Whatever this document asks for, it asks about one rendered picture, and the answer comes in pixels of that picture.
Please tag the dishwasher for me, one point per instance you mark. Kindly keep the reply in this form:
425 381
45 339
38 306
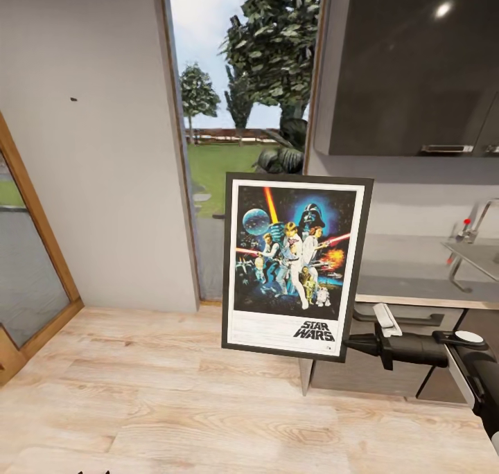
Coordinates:
365 373

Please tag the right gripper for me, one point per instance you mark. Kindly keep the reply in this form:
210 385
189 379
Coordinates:
405 348

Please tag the poster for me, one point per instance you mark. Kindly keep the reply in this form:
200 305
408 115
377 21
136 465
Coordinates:
292 253

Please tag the drop in sink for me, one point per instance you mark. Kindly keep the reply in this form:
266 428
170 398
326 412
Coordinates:
483 256

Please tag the cabinet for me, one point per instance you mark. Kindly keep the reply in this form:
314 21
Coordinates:
410 78

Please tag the door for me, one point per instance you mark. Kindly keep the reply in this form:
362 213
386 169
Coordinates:
38 295

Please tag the fixed window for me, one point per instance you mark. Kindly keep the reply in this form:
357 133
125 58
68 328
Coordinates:
243 75

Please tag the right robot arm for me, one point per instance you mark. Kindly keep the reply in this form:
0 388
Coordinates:
469 358

